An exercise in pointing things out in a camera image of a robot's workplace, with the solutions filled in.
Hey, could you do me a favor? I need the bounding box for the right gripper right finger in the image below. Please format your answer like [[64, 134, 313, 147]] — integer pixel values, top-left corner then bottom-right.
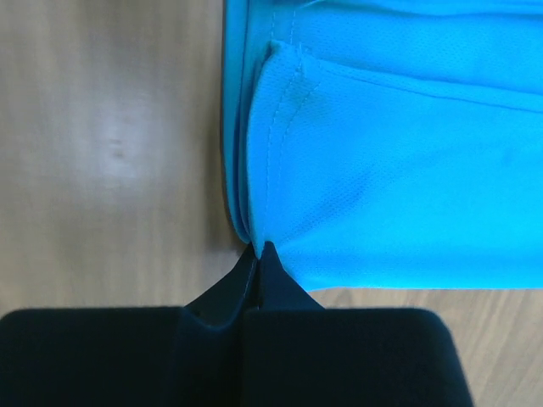
[[244, 243, 473, 406]]

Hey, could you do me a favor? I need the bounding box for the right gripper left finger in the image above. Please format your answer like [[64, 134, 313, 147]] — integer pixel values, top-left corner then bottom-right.
[[1, 248, 257, 406]]

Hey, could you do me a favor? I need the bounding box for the teal t shirt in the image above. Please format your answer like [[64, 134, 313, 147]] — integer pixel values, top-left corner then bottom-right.
[[222, 1, 542, 290]]

